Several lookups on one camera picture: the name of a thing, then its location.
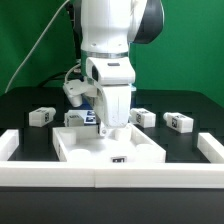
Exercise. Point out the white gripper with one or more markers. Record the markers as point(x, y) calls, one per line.
point(112, 79)

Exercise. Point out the white square tabletop part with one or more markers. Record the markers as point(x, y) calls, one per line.
point(83, 144)

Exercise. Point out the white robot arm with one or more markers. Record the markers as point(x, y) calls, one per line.
point(108, 27)

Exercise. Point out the blue AprilTag sheet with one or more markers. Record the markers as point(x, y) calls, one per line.
point(88, 116)

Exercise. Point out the white U-shaped fence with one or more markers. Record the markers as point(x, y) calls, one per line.
point(64, 174)

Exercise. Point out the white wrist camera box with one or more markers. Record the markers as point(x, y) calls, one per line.
point(75, 89)

